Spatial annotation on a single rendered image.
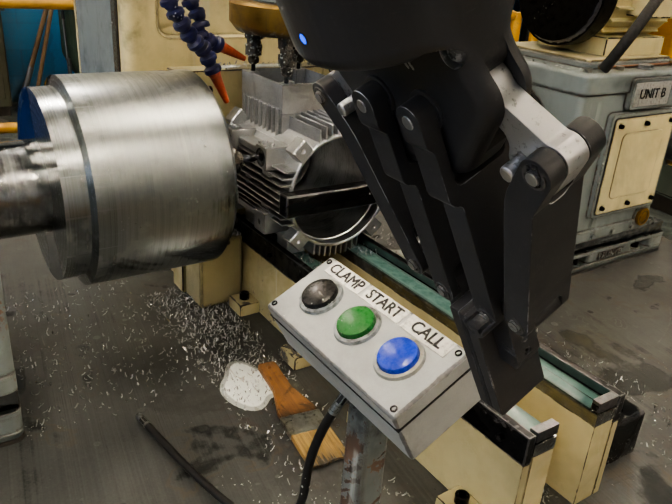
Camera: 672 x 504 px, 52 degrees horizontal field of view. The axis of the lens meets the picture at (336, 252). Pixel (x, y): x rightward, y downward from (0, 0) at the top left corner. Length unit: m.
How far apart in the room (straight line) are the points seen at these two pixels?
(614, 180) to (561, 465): 0.64
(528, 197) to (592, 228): 1.11
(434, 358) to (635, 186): 0.93
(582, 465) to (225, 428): 0.39
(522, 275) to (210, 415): 0.65
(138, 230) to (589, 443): 0.53
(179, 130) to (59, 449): 0.37
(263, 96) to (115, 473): 0.53
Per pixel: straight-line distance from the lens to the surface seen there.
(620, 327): 1.18
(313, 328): 0.53
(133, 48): 1.11
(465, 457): 0.74
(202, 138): 0.81
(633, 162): 1.33
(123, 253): 0.81
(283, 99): 0.95
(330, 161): 1.09
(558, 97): 1.21
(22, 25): 6.03
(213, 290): 1.07
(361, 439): 0.57
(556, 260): 0.26
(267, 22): 0.92
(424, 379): 0.46
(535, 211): 0.22
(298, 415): 0.84
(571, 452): 0.78
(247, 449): 0.81
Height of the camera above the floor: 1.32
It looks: 24 degrees down
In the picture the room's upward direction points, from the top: 4 degrees clockwise
